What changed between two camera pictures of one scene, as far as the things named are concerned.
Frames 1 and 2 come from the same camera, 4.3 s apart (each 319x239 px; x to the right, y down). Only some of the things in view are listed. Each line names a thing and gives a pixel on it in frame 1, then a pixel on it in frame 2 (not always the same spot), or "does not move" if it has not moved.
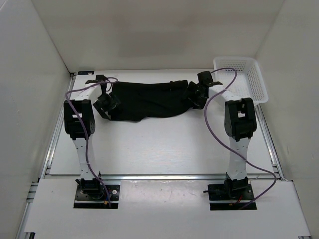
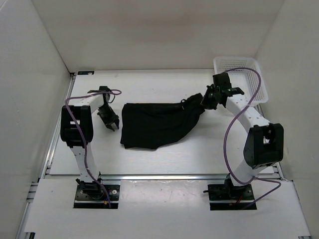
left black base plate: [97, 200] does not move
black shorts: [139, 100] → [153, 126]
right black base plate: [221, 191] does not move
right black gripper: [199, 104] → [205, 102]
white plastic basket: [248, 82] does not move
